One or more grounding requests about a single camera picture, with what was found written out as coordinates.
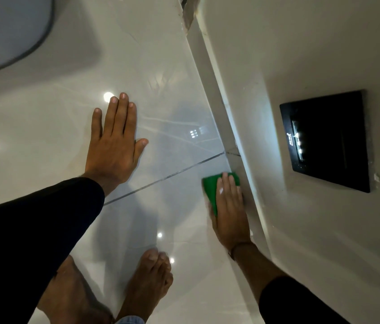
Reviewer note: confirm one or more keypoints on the person's left little finger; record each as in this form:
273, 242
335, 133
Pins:
96, 124

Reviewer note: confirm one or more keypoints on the green scrub pad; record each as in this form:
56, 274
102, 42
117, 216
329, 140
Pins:
211, 190

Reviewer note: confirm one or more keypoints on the person's left hand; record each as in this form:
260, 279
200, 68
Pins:
110, 155

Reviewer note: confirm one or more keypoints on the thin wrist thread band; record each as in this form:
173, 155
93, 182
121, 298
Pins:
239, 245

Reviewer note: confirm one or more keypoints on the black flush plate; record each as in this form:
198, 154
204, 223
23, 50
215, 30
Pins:
328, 141

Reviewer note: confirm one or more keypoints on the person's foot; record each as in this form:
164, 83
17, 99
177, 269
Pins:
146, 283
72, 296

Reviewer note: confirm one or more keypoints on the person's right little finger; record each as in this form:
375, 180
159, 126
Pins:
240, 196

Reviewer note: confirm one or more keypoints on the person's right thumb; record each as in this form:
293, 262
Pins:
213, 217

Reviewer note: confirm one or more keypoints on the person's right hand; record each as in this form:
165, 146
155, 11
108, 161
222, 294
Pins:
232, 219

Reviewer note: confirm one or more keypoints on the person's left foot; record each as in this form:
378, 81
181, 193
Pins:
72, 296

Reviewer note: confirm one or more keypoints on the person's right forearm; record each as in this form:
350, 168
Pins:
277, 286

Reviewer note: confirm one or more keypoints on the person's left thumb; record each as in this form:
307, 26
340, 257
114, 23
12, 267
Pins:
140, 149

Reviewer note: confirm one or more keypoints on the person's left middle finger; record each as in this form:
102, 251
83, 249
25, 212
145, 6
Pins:
121, 113

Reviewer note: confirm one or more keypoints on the blue jeans hem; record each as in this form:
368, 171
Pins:
130, 320

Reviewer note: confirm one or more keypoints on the person's right foot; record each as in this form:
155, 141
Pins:
146, 283

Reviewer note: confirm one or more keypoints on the person's left forearm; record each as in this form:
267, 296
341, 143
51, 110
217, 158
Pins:
31, 239

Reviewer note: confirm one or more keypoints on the person's right middle finger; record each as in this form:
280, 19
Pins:
226, 185

